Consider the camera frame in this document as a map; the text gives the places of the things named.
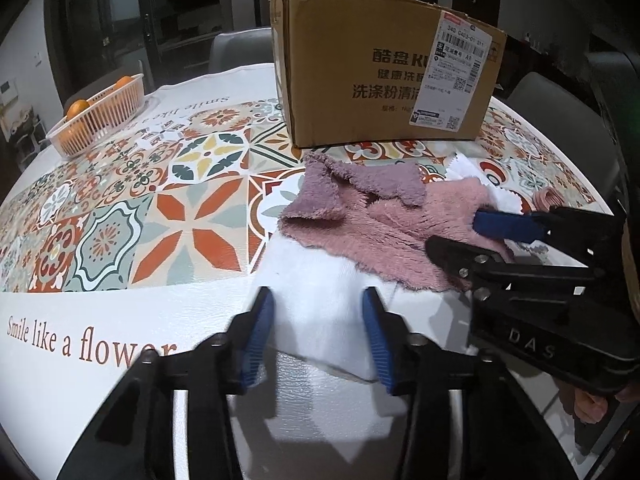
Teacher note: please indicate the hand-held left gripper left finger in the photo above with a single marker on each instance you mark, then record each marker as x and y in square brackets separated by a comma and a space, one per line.
[257, 340]

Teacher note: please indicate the dark sliding glass door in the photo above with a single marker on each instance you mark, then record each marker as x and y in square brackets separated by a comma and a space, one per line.
[165, 20]

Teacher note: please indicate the pink fleece cloth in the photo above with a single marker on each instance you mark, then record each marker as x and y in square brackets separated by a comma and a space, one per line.
[400, 245]

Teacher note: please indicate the purple fleece cloth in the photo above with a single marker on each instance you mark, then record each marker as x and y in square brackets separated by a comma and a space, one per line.
[320, 190]

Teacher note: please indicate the white wall intercom panel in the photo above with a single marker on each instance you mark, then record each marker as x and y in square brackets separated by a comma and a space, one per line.
[6, 87]

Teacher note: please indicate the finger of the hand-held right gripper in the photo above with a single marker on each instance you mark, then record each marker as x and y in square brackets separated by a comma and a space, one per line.
[460, 257]
[505, 226]

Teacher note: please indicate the person's right hand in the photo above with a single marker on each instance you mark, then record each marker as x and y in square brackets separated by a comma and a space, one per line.
[590, 405]

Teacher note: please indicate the pile of oranges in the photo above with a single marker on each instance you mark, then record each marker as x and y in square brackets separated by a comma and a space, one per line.
[77, 108]

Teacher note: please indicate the white plastic fruit basket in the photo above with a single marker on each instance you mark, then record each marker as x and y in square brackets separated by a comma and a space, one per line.
[95, 125]

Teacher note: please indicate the white zigzag-edged cloth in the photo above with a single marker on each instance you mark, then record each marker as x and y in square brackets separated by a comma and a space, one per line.
[470, 167]

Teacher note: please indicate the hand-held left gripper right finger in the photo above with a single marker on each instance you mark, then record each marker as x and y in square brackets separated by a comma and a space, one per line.
[377, 345]

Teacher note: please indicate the small storage shelf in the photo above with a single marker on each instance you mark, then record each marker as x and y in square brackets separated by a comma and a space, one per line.
[22, 135]

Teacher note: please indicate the cardboard box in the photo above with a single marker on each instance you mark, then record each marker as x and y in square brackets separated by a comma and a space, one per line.
[360, 70]

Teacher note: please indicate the grey dining chair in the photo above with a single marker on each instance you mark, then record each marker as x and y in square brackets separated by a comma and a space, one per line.
[565, 130]
[240, 50]

